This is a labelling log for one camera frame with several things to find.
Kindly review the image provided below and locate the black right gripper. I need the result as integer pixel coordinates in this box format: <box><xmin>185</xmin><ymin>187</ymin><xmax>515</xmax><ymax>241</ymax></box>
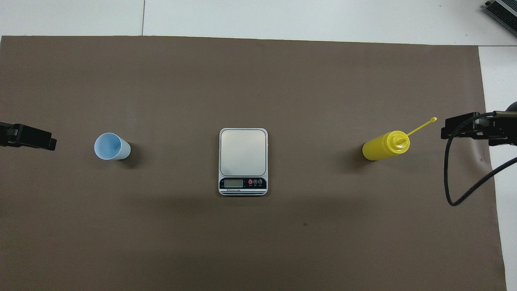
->
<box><xmin>440</xmin><ymin>111</ymin><xmax>517</xmax><ymax>147</ymax></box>

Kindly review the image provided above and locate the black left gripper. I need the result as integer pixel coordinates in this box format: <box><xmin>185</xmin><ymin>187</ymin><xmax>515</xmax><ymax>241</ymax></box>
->
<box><xmin>0</xmin><ymin>122</ymin><xmax>57</xmax><ymax>151</ymax></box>

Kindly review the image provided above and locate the light blue plastic cup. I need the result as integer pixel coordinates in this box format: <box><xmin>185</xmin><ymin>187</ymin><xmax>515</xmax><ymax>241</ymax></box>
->
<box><xmin>94</xmin><ymin>132</ymin><xmax>132</xmax><ymax>161</ymax></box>

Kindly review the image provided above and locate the yellow squeeze bottle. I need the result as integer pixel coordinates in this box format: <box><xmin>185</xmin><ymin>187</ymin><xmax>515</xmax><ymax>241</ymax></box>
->
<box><xmin>362</xmin><ymin>117</ymin><xmax>438</xmax><ymax>162</ymax></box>

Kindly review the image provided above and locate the silver digital kitchen scale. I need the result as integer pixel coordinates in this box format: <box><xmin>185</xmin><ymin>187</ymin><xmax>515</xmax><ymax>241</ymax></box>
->
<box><xmin>219</xmin><ymin>128</ymin><xmax>269</xmax><ymax>197</ymax></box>

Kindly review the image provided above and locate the grey finned metal device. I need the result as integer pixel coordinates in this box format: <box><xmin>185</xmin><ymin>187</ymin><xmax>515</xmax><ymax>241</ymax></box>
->
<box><xmin>484</xmin><ymin>0</ymin><xmax>517</xmax><ymax>38</ymax></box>

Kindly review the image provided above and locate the brown table mat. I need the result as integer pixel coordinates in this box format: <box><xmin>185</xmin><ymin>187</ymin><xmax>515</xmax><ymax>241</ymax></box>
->
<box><xmin>0</xmin><ymin>36</ymin><xmax>507</xmax><ymax>291</ymax></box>

